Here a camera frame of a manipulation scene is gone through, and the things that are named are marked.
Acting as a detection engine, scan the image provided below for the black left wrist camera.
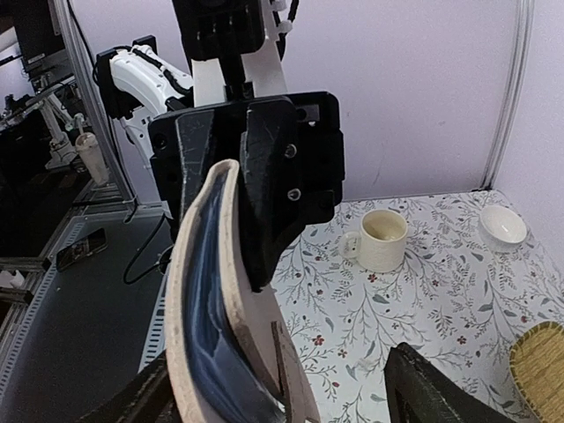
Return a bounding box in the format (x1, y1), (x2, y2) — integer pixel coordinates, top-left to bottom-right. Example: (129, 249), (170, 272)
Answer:
(173, 0), (265, 61)

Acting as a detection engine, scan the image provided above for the aluminium frame post right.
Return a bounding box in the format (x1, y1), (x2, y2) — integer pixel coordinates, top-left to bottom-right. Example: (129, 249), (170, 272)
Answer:
(479, 0), (536, 190)

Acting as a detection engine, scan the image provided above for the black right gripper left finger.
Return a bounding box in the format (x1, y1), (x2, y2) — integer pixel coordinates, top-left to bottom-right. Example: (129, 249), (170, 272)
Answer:
(78, 354), (181, 423)

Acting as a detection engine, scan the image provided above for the smartphone on side desk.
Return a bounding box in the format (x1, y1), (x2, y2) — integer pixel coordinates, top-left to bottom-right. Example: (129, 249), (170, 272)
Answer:
(56, 228), (108, 272)

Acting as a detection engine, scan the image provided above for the aluminium frame post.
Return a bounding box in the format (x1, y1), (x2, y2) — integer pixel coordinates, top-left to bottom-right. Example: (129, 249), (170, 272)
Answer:
(479, 0), (536, 190)
(54, 0), (137, 210)

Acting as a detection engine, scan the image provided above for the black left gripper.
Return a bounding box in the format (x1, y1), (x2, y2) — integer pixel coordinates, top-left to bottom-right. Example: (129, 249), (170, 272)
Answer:
(149, 92), (345, 293)

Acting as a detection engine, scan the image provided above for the cream ceramic mug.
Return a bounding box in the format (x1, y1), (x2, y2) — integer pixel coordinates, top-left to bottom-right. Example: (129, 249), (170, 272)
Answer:
(338, 210), (408, 273)

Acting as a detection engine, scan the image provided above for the small white bowl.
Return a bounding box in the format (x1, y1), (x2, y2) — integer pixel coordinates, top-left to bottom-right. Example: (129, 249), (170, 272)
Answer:
(478, 205), (528, 253)

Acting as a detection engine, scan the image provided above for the floral patterned table mat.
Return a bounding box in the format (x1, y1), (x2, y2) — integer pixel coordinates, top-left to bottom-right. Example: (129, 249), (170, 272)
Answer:
(271, 191), (563, 422)

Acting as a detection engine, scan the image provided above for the woven bamboo tray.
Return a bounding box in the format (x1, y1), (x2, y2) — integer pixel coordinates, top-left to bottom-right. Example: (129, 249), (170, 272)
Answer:
(509, 321), (563, 422)

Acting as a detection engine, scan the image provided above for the aluminium frame post left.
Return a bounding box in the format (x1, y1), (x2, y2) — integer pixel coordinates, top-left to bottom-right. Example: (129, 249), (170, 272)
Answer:
(54, 0), (137, 210)

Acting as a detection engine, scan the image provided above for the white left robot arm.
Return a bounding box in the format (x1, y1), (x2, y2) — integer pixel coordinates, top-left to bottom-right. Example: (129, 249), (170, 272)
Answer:
(94, 36), (345, 292)

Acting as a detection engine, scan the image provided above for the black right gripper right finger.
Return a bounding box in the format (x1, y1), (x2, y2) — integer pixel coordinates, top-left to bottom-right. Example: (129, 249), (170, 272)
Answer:
(383, 343), (527, 422)

